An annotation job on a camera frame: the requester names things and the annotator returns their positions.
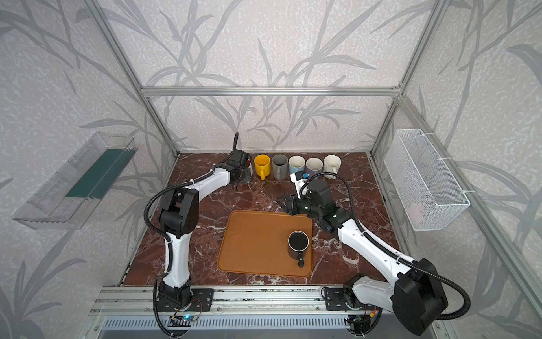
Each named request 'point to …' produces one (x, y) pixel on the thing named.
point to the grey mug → (279, 164)
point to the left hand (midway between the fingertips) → (246, 167)
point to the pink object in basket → (416, 211)
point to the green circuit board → (188, 317)
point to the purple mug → (314, 165)
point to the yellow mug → (262, 163)
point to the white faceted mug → (332, 163)
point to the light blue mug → (296, 163)
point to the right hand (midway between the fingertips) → (280, 192)
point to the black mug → (298, 243)
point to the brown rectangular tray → (257, 241)
